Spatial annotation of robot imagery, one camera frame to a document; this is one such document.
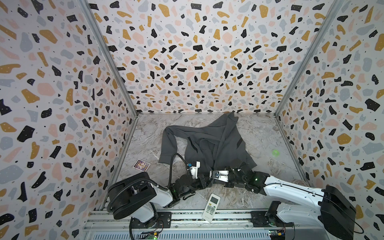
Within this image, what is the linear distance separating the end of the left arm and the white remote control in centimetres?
11

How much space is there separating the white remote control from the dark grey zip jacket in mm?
159

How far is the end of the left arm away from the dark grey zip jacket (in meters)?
0.14

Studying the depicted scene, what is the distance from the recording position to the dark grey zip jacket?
38.0 inches

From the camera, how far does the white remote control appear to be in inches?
29.9

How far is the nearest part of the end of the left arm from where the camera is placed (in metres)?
0.64
